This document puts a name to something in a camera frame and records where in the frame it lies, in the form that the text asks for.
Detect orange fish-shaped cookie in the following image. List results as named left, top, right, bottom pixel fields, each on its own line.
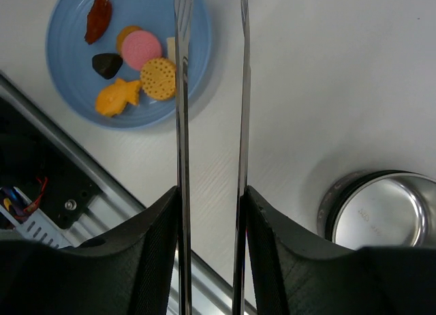
left=95, top=78, right=142, bottom=117

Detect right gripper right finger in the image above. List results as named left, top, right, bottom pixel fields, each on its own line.
left=245, top=187, right=435, bottom=314

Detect orange round cookie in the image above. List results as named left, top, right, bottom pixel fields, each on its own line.
left=116, top=25, right=142, bottom=55

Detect metal tongs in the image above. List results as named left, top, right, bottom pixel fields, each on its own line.
left=174, top=0, right=251, bottom=314

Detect black chocolate piece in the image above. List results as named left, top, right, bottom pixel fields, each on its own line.
left=92, top=53, right=123, bottom=80

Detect slotted cable duct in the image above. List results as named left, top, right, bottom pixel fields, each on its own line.
left=1, top=206, right=72, bottom=249

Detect aluminium rail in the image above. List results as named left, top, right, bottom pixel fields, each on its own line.
left=1, top=73, right=232, bottom=314

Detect red-brown leaf-shaped food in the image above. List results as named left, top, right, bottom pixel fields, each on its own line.
left=84, top=0, right=112, bottom=45

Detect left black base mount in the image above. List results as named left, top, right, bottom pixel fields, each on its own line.
left=1, top=100, right=101, bottom=229

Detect blue plate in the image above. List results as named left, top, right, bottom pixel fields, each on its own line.
left=46, top=0, right=212, bottom=130

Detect steel lunch box bowl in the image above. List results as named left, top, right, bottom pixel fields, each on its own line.
left=317, top=170, right=435, bottom=250

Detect yellow dotted round biscuit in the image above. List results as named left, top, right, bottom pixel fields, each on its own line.
left=140, top=58, right=176, bottom=101

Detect pink round cookie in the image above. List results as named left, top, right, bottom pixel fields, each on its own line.
left=121, top=30, right=163, bottom=71

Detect left controller board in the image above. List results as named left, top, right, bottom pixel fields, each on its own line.
left=1, top=177, right=48, bottom=224

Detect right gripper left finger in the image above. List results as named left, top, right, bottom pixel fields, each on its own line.
left=1, top=187, right=179, bottom=314

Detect pale cheese block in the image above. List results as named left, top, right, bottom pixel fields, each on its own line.
left=166, top=37, right=176, bottom=63

